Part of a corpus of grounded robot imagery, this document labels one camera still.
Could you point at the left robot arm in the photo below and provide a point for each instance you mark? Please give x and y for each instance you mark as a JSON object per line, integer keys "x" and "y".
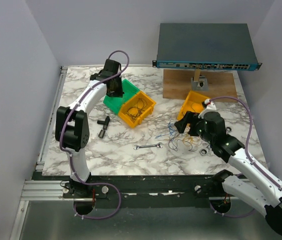
{"x": 72, "y": 127}

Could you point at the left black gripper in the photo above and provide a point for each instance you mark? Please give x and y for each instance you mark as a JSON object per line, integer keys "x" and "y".
{"x": 119, "y": 93}

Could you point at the green plastic bin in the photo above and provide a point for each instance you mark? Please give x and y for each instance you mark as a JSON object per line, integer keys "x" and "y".
{"x": 115, "y": 103}

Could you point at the ratchet ring wrench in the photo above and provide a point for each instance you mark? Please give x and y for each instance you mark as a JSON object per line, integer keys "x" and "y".
{"x": 204, "y": 151}

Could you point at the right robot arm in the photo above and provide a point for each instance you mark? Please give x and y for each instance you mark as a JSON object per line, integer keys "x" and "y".
{"x": 264, "y": 194}

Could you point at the aluminium frame rail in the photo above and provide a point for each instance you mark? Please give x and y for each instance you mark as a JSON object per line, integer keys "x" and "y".
{"x": 43, "y": 194}

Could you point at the wooden board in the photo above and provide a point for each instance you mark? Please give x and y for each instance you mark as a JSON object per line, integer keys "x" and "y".
{"x": 178, "y": 83}

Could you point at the grey stand bracket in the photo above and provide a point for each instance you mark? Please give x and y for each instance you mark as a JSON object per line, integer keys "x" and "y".
{"x": 199, "y": 82}

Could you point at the yellow bin beside green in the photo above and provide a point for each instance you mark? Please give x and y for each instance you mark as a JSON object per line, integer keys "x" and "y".
{"x": 135, "y": 110}

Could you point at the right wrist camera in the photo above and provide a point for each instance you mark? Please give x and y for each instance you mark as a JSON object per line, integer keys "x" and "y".
{"x": 208, "y": 106}

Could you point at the open-end silver wrench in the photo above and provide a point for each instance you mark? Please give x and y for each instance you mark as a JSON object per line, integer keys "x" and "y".
{"x": 157, "y": 145}

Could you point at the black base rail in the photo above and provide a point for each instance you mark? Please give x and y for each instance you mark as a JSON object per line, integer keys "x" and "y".
{"x": 146, "y": 191}

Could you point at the network switch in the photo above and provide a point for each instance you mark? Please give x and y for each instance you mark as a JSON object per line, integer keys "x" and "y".
{"x": 206, "y": 46}

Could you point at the black T-shaped tool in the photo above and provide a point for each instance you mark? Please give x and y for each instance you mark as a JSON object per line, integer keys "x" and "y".
{"x": 104, "y": 124}

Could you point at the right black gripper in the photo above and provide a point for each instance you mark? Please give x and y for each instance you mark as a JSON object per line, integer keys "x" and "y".
{"x": 181, "y": 125}

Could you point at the yellow bin right side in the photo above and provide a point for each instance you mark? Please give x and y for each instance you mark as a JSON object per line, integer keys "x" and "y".
{"x": 192, "y": 103}

